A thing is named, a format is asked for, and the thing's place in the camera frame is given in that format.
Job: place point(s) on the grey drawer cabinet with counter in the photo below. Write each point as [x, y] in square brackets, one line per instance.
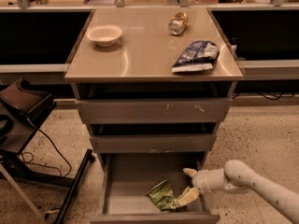
[139, 66]

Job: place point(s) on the green jalapeno chip bag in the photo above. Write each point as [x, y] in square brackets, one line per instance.
[163, 197]

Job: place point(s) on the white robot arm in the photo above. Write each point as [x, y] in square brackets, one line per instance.
[236, 177]

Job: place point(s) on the white paper bowl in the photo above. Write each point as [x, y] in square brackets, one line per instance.
[104, 35]

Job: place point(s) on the blue white chip bag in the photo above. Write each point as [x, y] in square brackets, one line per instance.
[200, 55]

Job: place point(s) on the crushed golden soda can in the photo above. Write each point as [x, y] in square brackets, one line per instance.
[178, 24]

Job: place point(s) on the black stand with tray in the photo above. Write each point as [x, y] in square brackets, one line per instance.
[23, 111]

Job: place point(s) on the grey middle drawer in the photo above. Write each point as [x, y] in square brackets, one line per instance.
[152, 143]

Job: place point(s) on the grey top drawer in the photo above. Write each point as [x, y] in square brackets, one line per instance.
[146, 111]

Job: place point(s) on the grey open bottom drawer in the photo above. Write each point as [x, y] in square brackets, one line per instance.
[128, 178]

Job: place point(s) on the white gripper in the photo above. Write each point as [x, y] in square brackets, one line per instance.
[202, 181]

